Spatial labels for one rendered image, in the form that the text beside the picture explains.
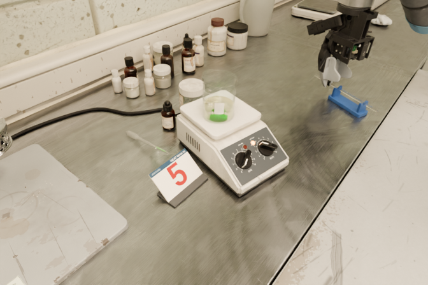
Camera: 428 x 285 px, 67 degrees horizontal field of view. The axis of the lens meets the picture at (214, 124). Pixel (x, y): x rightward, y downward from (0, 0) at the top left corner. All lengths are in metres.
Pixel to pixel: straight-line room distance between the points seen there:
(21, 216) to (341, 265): 0.50
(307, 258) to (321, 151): 0.26
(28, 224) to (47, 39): 0.45
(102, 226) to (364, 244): 0.41
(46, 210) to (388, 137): 0.70
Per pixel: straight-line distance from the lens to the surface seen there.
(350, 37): 0.80
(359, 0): 0.77
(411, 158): 0.78
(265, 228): 0.55
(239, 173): 0.56
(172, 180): 0.58
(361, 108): 0.84
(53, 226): 0.58
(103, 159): 0.67
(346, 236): 0.58
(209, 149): 0.58
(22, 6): 0.84
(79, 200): 0.60
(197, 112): 0.62
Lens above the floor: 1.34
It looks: 37 degrees down
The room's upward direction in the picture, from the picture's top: 2 degrees clockwise
